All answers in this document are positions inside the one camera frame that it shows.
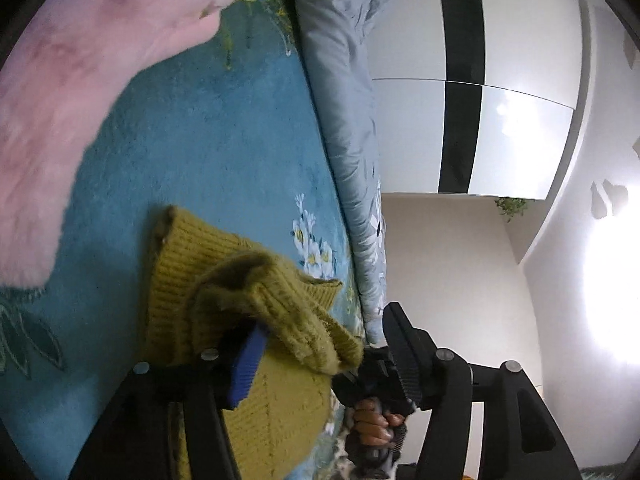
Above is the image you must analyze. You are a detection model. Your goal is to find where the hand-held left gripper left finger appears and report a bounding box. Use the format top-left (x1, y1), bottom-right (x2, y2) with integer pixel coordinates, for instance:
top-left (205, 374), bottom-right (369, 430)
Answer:
top-left (67, 322), bottom-right (273, 480)

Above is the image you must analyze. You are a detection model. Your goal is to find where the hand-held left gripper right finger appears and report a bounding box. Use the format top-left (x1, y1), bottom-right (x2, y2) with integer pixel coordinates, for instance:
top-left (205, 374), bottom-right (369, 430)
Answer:
top-left (382, 302), bottom-right (583, 480)

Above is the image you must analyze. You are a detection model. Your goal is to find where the green knitted sweater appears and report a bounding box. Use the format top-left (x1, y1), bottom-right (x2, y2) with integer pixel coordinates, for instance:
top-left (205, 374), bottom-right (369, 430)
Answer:
top-left (145, 205), bottom-right (365, 480)

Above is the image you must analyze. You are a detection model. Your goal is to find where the pale fuzzy sweater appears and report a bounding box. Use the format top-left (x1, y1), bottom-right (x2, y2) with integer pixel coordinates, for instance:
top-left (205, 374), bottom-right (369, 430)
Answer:
top-left (0, 0), bottom-right (293, 291)

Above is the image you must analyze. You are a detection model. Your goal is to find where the person's right hand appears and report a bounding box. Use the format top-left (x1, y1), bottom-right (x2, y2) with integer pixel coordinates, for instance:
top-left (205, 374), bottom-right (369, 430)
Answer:
top-left (352, 396), bottom-right (406, 448)

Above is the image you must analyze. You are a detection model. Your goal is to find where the green hanging plant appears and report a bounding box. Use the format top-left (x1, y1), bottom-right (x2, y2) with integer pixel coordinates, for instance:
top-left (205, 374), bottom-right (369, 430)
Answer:
top-left (495, 197), bottom-right (529, 222)

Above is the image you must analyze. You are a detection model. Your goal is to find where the teal floral blanket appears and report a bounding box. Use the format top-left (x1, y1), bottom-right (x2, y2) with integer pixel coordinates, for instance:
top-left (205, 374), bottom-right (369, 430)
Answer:
top-left (0, 0), bottom-right (371, 480)

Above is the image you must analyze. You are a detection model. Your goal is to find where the grey daisy print duvet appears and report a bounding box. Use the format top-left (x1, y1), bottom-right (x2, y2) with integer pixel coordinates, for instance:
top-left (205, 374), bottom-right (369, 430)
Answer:
top-left (295, 0), bottom-right (418, 347)

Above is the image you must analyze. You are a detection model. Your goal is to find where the white wardrobe with black band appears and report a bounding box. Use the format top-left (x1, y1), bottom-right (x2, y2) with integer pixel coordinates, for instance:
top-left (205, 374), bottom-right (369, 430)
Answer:
top-left (365, 0), bottom-right (593, 202)

